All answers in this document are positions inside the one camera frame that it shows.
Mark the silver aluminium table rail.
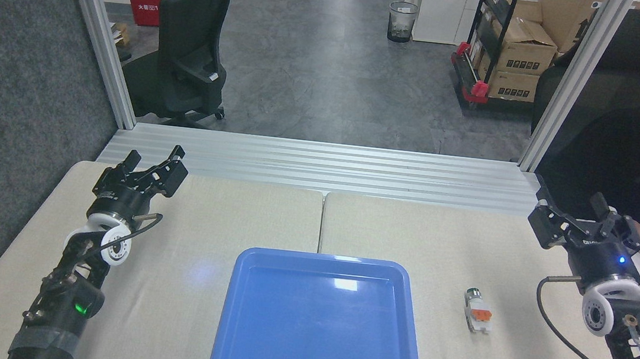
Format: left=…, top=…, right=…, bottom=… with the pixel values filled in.
left=96, top=119, right=560, bottom=220

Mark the silver aluminium post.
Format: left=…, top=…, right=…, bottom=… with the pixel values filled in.
left=516, top=0, right=637, bottom=182
left=41, top=0, right=150, bottom=131

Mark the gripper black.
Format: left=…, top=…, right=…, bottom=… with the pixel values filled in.
left=521, top=185, right=640, bottom=297
left=89, top=137, right=192, bottom=232

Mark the cardboard box with open flap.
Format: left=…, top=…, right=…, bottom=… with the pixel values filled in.
left=485, top=14, right=561, bottom=79

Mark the small printed cardboard box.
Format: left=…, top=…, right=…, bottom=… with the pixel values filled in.
left=486, top=69, right=540, bottom=104

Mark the black cart with red corners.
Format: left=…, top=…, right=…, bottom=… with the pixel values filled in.
left=445, top=0, right=554, bottom=118

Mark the large cardboard box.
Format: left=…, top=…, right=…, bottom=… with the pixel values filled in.
left=533, top=0, right=605, bottom=58

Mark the black mesh waste bin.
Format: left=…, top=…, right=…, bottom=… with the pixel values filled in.
left=386, top=0, right=421, bottom=45

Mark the white orange switch part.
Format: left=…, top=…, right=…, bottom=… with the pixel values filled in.
left=460, top=286, right=496, bottom=335

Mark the black office chair with headrest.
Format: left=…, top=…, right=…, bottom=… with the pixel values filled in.
left=117, top=0, right=238, bottom=132

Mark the black wide-back office chair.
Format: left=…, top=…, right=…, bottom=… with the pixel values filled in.
left=530, top=0, right=640, bottom=148

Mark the white cabinet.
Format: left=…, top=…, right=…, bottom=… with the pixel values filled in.
left=400, top=0, right=483, bottom=48

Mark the blue plastic tray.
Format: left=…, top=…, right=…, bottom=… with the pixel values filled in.
left=209, top=243, right=434, bottom=359

